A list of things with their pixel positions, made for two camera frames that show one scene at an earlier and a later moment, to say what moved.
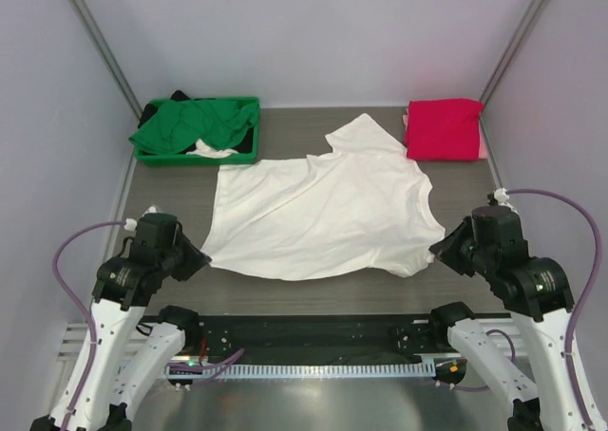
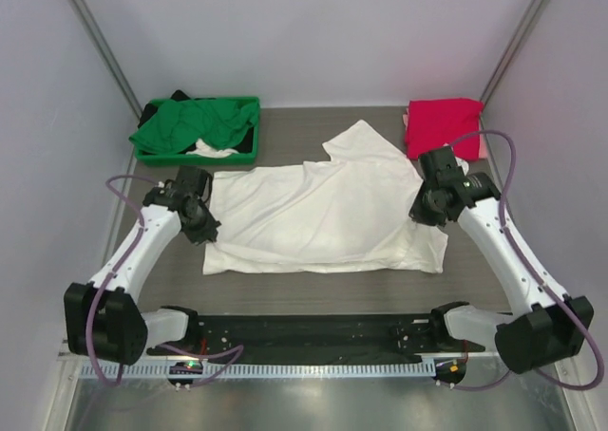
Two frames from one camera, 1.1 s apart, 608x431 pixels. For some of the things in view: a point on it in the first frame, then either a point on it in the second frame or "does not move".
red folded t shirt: [443, 130] does not move
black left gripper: [196, 257] to [207, 233]
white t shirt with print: [364, 204] does not move
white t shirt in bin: [201, 149] does not move
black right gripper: [446, 249] to [419, 213]
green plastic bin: [170, 159] does not move
